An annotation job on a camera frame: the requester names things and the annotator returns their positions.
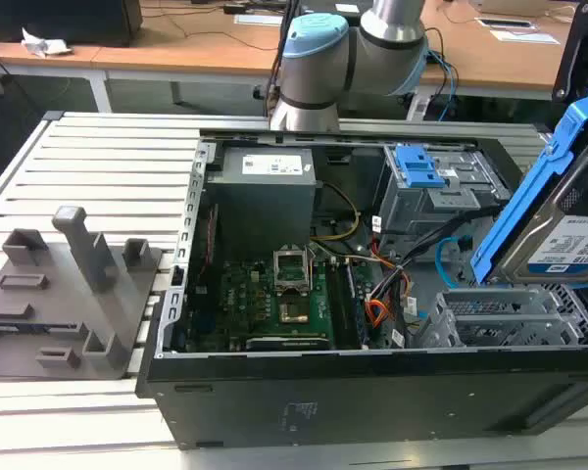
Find hard disk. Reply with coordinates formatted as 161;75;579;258
469;87;588;288

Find metal disk bay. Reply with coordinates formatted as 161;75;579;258
413;287;588;350

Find black RAM slot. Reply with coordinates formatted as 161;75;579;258
325;260;363;350

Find white paper sheet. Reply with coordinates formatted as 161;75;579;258
233;13;283;26
488;27;561;46

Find blue plastic bay latch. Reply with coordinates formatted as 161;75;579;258
393;144;448;189

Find grey metal drive cage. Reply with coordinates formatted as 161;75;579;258
375;144;514;247

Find metal socket cover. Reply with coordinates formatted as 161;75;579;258
272;249;312;296

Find grey power supply unit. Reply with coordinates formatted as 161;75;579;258
206;146;323;257

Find CPU socket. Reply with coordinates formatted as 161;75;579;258
279;302;311;325

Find wooden desk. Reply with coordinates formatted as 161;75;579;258
0;0;575;102

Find green motherboard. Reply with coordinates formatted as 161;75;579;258
185;249;373;352

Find black PC case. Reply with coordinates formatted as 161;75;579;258
135;127;588;449

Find black box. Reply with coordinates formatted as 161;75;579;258
0;0;144;48

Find crumpled white paper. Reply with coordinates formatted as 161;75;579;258
20;26;74;60

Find grey parts rack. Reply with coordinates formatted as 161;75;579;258
0;205;165;381

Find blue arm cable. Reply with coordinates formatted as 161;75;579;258
426;47;463;124

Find black disk wire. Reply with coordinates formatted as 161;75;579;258
400;204;502;261

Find blue disk wire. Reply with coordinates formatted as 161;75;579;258
434;235;472;296

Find yellow power wires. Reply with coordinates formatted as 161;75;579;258
309;181;362;244

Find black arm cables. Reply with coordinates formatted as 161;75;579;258
263;0;301;119

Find orange wire bundle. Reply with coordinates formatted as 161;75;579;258
364;272;414;328

